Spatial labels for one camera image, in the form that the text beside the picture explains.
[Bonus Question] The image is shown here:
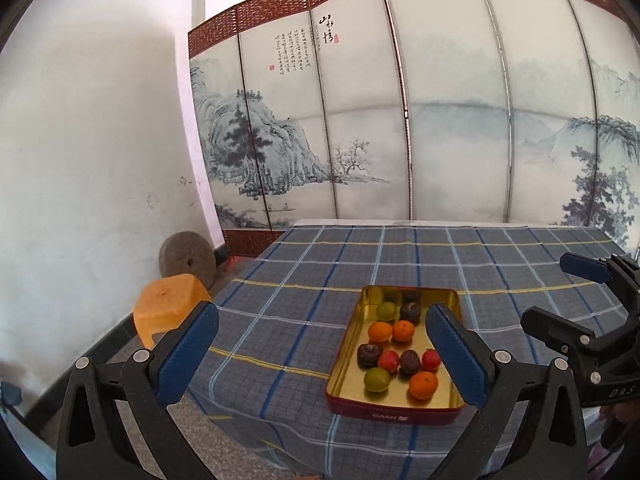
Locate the orange plastic stool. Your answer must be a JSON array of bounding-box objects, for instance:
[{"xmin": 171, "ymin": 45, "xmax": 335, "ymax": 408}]
[{"xmin": 132, "ymin": 273, "xmax": 213, "ymax": 351}]

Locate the blue plastic object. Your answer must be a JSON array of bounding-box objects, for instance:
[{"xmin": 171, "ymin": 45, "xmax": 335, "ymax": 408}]
[{"xmin": 0, "ymin": 380, "xmax": 23, "ymax": 408}]

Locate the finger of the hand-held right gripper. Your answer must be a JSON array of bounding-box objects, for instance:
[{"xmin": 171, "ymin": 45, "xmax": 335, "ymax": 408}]
[
  {"xmin": 520, "ymin": 306, "xmax": 608, "ymax": 361},
  {"xmin": 559, "ymin": 251, "xmax": 640, "ymax": 311}
]

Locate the blue plaid tablecloth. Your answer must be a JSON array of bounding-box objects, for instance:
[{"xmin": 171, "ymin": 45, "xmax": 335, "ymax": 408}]
[{"xmin": 187, "ymin": 224, "xmax": 640, "ymax": 480}]

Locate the gold metal tin tray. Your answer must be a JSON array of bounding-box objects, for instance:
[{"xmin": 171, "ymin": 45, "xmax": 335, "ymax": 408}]
[{"xmin": 325, "ymin": 285, "xmax": 466, "ymax": 427}]

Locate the grey round millstone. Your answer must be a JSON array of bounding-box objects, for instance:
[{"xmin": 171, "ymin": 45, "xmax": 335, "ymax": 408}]
[{"xmin": 159, "ymin": 231, "xmax": 217, "ymax": 291}]

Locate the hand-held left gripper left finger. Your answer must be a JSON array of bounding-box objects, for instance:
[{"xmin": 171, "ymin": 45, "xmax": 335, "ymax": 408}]
[{"xmin": 56, "ymin": 300, "xmax": 221, "ymax": 480}]

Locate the landscape painted folding screen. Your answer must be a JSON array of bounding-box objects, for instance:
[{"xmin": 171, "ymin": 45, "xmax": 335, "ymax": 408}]
[{"xmin": 187, "ymin": 0, "xmax": 640, "ymax": 261}]

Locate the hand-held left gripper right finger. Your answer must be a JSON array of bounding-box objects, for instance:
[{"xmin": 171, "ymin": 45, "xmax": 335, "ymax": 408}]
[{"xmin": 425, "ymin": 302, "xmax": 588, "ymax": 480}]

